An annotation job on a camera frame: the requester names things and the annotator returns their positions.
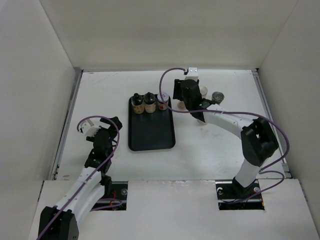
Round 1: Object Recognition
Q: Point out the blue label white canister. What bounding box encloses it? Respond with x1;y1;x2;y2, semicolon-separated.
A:
199;85;208;99

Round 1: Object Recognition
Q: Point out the white red lid spice jar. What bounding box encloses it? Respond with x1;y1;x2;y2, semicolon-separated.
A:
157;92;170;111

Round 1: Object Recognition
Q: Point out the clear dome lid jar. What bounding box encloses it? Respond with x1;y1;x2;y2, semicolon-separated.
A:
211;91;225;105

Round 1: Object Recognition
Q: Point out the black cap spice bottle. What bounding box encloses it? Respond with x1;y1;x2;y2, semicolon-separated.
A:
131;93;145;114
143;92;156;114

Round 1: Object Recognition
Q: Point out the pink lid spice bottle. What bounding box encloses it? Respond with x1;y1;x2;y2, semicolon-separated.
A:
177;100;186;110

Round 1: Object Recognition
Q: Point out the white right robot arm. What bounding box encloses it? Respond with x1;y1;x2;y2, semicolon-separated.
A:
173;79;279;198

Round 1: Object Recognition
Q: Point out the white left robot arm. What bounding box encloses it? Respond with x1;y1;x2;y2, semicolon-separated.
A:
37;115;123;240

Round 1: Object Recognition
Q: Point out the black rectangular plastic tray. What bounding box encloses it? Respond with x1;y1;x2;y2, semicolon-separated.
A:
128;99;176;152

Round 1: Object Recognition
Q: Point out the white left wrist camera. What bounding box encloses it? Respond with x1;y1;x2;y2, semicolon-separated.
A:
76;119;100;137

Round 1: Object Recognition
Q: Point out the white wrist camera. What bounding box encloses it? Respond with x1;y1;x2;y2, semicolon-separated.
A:
76;119;100;137
184;67;199;81

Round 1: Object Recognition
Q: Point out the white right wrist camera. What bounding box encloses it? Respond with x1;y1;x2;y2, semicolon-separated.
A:
184;67;199;81

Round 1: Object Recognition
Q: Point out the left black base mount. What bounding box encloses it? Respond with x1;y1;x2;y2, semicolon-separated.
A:
92;181;128;211

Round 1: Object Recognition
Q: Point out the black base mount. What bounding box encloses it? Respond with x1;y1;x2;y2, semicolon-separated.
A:
215;180;265;211
92;181;128;211

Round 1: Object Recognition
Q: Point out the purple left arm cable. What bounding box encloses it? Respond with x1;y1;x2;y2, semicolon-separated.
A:
37;115;123;240

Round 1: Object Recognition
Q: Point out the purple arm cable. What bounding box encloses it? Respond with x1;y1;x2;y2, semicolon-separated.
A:
158;67;291;205
37;115;123;240

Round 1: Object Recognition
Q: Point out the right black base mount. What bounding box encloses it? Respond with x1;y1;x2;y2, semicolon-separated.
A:
215;180;265;211

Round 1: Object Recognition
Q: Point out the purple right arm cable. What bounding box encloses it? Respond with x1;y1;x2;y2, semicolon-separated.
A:
158;67;291;205

